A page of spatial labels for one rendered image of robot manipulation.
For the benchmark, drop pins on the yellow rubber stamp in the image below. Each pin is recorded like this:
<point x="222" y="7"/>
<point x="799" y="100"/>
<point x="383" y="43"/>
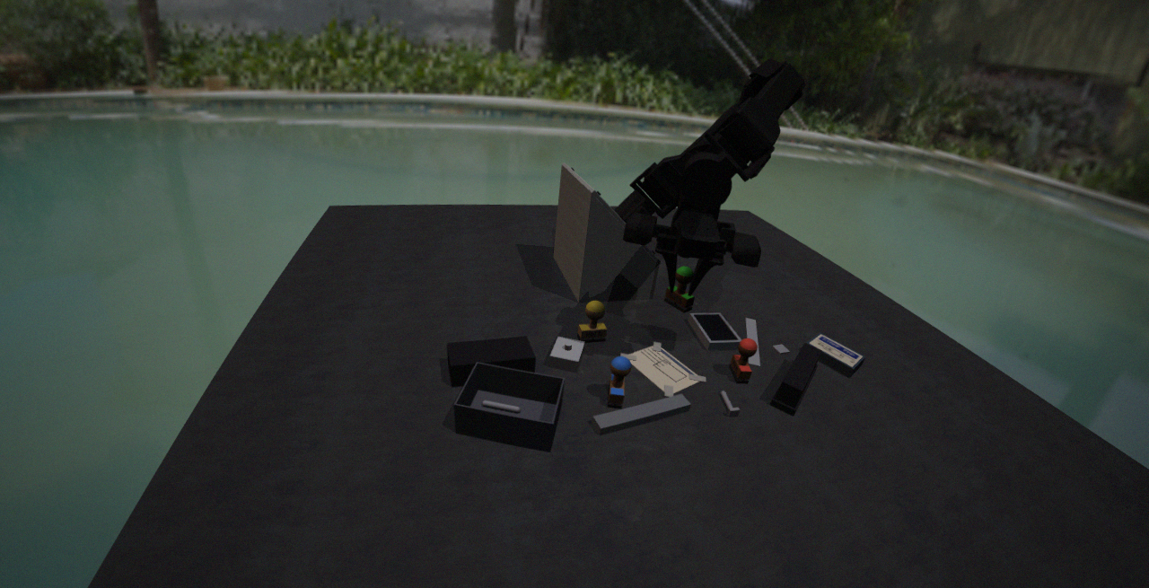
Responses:
<point x="593" y="332"/>

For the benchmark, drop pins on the cream inspection card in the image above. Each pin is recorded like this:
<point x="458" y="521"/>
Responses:
<point x="664" y="370"/>

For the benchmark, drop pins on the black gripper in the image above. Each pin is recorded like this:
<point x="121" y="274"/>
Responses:
<point x="641" y="228"/>

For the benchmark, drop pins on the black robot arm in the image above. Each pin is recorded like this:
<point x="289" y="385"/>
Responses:
<point x="745" y="133"/>

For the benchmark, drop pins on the red rubber stamp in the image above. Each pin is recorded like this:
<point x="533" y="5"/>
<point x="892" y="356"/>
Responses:
<point x="739" y="364"/>

